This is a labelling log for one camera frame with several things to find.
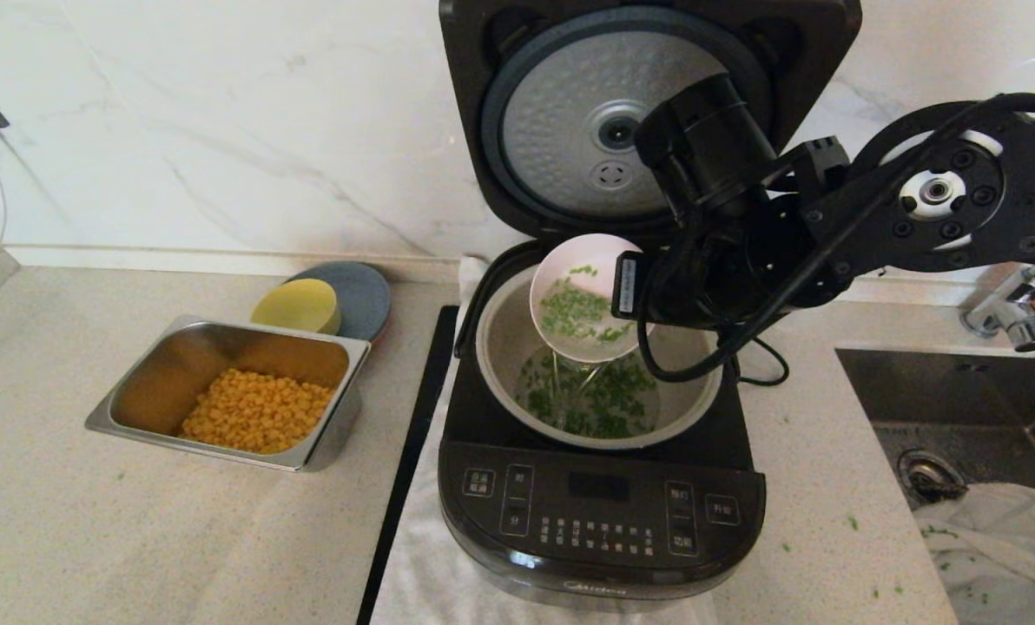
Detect crumpled white dish cloth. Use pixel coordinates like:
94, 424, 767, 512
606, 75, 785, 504
913, 482, 1035, 625

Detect chrome kitchen faucet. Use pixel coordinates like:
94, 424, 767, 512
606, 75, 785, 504
960, 265, 1035, 353

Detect grey inner cooking pot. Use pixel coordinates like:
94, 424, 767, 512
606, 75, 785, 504
474, 260, 725, 451

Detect black power cable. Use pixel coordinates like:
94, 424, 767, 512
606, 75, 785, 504
735, 337, 790, 388

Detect black rice cooker lid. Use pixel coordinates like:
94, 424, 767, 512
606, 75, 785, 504
438, 0, 864, 249

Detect stainless steel sink basin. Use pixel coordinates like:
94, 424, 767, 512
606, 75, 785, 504
833, 347, 1035, 530

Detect grey-blue round plate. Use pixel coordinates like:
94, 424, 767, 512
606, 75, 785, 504
285, 261, 392, 344

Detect round metal sink drain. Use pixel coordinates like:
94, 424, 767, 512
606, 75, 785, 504
898, 449, 970, 504

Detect yellow corn kernels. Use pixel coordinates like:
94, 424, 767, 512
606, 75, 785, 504
181, 368, 338, 454

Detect chopped green onions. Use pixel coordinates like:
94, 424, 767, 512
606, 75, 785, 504
516, 265, 659, 439

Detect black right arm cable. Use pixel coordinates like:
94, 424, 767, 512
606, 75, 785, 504
636, 91, 1035, 385

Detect black rice cooker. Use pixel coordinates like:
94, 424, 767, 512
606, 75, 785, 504
438, 241, 767, 614

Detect white round bowl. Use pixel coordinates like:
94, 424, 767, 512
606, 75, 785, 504
530, 233, 650, 364

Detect long black flat strip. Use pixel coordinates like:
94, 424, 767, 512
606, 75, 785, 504
357, 306, 462, 625

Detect small yellow bowl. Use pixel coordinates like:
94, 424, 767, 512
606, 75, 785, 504
251, 278, 344, 337

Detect white towel under cooker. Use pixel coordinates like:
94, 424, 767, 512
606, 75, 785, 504
368, 255, 720, 625

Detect rectangular stainless steel tray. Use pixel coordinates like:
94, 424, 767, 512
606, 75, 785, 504
85, 314, 372, 473

